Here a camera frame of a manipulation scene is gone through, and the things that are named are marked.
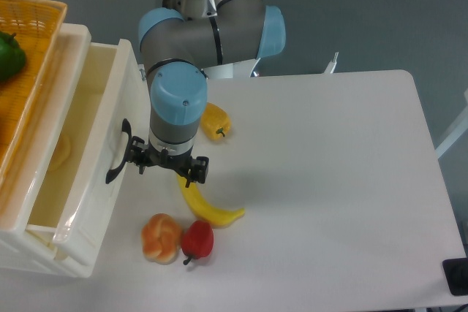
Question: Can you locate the yellow toy banana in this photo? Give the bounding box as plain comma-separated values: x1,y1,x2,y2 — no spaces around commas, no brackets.
177,175,245,228

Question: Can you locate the orange plastic basket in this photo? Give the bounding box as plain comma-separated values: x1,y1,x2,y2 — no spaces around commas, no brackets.
1,0,67,180

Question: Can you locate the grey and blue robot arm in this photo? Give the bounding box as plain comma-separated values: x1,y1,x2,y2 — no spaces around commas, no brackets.
124,0,286,183

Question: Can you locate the white frame at right edge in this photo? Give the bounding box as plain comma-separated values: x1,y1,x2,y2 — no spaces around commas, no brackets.
435,90,467,159

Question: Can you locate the red toy bell pepper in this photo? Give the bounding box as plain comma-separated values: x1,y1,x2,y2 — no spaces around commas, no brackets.
181,221,214,265

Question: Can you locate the orange toy bread roll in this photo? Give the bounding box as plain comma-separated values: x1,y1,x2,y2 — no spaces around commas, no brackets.
140,213,183,265

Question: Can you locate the white drawer cabinet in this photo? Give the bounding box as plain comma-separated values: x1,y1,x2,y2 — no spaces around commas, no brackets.
0,23,99,278

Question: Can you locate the black device at table edge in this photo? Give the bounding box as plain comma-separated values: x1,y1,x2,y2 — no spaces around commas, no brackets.
442,257,468,296

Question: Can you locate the beige toy donut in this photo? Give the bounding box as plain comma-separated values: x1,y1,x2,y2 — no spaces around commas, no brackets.
48,134,72,172

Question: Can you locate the green toy bell pepper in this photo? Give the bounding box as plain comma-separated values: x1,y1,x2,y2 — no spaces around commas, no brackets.
0,32,26,82

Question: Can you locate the yellow toy bell pepper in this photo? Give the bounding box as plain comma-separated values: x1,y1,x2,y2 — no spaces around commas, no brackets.
200,102,231,141

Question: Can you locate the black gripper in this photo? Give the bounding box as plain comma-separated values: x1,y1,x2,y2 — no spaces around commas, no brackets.
124,136,209,188

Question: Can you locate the white top drawer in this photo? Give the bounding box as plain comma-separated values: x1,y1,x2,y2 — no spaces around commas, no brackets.
26,39,149,277

